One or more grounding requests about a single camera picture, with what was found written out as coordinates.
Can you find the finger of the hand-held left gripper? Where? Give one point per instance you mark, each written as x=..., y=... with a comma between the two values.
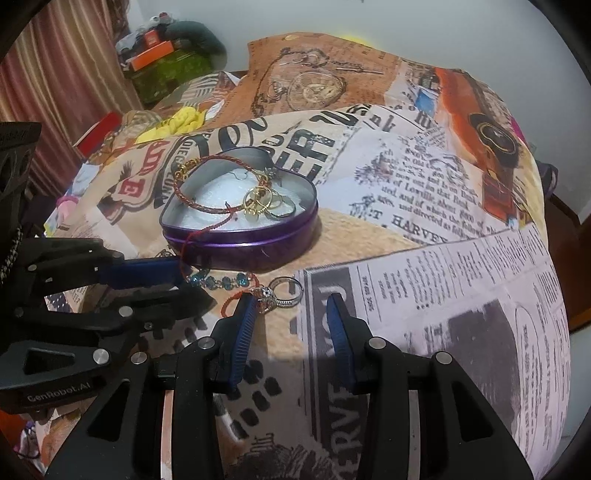
x=161, y=309
x=138, y=272

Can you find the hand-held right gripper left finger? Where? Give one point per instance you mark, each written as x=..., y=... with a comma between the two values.
x=242, y=332

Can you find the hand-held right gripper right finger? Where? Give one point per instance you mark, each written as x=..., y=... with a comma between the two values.
x=339, y=337

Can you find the purple heart-shaped tin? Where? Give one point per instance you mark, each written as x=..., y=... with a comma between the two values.
x=240, y=249

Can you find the gold rings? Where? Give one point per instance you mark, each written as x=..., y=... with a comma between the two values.
x=258, y=201

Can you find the pink cloth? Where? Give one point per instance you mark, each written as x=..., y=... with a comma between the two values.
x=71, y=205

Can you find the red box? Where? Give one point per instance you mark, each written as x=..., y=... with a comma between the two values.
x=99, y=134

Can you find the newspaper printed blanket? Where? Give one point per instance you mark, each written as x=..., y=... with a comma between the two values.
x=415, y=207

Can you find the yellow cloth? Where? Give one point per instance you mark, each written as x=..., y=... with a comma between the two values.
x=178, y=122

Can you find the cluttered green side table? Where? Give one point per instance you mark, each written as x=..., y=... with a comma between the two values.
x=171, y=76

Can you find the striped red curtain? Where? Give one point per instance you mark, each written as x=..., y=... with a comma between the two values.
x=64, y=83

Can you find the long orange box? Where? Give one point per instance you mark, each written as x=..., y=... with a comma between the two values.
x=150, y=54

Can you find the wooden furniture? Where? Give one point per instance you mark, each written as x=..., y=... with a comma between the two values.
x=565, y=258

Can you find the dark bag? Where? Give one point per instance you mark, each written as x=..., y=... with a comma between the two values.
x=547, y=180

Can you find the yellow plastic object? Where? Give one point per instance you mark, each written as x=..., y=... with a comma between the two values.
x=355, y=38

